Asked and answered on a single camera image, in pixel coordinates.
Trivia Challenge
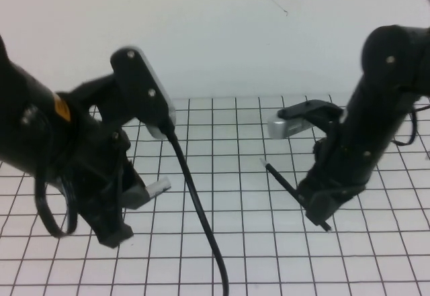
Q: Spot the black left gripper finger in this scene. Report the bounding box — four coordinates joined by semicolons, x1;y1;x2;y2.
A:
96;205;134;249
121;175;151;210

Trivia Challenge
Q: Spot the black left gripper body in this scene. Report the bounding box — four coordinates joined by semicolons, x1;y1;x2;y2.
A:
19;89;146;240

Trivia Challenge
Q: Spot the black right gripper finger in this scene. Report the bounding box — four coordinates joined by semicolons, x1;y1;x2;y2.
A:
304;188;359;226
296;174;318;200

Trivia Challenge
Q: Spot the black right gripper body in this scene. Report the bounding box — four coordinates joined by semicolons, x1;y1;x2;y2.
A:
297;114;404;203

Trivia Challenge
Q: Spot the black pen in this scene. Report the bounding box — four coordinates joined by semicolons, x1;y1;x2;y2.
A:
259;157;334;233

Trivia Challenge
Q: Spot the translucent grey pen cap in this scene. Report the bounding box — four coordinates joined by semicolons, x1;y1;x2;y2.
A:
145;177;172;199

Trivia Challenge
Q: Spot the white black-grid paper mat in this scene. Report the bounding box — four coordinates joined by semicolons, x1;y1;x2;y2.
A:
0;91;430;296

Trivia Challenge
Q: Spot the black right camera bracket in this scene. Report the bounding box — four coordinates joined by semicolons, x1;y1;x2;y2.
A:
304;103;347;149

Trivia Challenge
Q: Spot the black camera bracket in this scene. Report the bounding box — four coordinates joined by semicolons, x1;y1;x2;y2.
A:
304;103;347;149
66;73;136;133

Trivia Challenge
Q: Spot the thin black left arm wire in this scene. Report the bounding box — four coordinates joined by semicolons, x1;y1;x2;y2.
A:
34;174;79;240

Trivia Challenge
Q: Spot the thick black left camera cable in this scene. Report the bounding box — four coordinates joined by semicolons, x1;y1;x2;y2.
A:
160;124;230;296

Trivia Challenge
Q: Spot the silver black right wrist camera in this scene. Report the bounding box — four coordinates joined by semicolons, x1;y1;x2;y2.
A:
267;99;344;140

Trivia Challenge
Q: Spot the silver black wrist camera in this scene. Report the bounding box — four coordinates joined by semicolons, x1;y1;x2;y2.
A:
110;45;177;140
267;99;344;140

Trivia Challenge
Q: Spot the black left camera bracket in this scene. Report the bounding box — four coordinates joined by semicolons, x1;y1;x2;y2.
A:
66;73;136;133

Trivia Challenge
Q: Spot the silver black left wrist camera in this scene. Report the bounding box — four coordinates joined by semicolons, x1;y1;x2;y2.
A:
110;45;177;140

